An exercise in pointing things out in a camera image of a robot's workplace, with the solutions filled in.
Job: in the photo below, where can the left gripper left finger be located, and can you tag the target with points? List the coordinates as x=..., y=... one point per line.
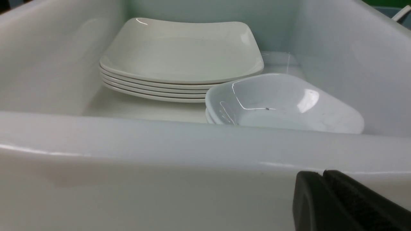
x=316, y=208

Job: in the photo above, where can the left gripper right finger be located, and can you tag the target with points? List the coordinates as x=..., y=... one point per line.
x=372, y=211

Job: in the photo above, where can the grey-white small bowl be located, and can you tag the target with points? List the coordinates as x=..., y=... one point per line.
x=282, y=101

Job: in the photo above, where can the stack of small white bowls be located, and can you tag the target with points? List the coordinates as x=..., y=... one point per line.
x=209, y=118

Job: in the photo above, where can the teal plastic bin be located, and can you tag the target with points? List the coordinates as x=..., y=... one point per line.
x=405, y=21

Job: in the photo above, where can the green cloth backdrop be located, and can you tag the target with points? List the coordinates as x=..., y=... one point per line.
x=388, y=3

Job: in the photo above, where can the stack of white square plates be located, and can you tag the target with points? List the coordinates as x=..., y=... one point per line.
x=178, y=61

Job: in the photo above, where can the large white plastic tub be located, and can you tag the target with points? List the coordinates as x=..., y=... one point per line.
x=76, y=156

